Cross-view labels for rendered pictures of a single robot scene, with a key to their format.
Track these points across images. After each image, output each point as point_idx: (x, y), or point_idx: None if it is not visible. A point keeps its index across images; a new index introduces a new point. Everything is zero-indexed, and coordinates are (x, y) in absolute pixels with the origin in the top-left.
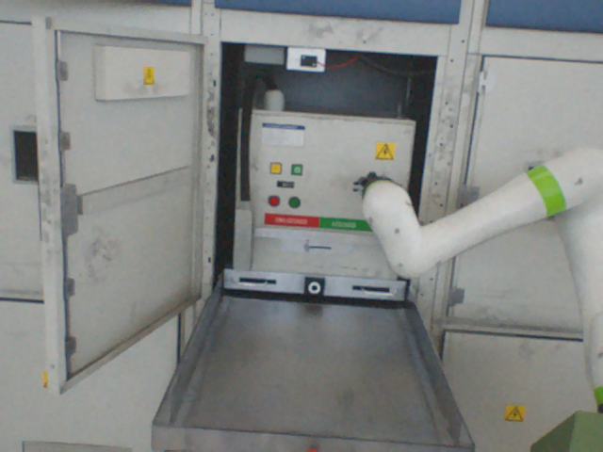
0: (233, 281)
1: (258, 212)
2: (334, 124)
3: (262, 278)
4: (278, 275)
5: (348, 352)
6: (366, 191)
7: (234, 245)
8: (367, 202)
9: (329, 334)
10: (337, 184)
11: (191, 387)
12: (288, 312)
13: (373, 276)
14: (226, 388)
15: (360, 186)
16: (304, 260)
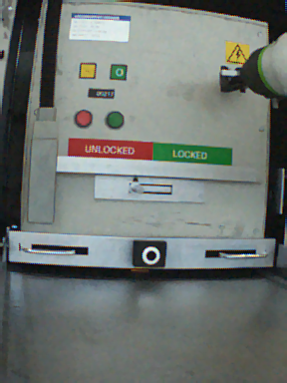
0: (23, 247)
1: (59, 138)
2: (170, 16)
3: (66, 244)
4: (91, 239)
5: (251, 319)
6: (264, 53)
7: (29, 178)
8: (286, 48)
9: (204, 306)
10: (178, 93)
11: (13, 372)
12: (120, 289)
13: (233, 234)
14: (81, 376)
15: (232, 71)
16: (131, 214)
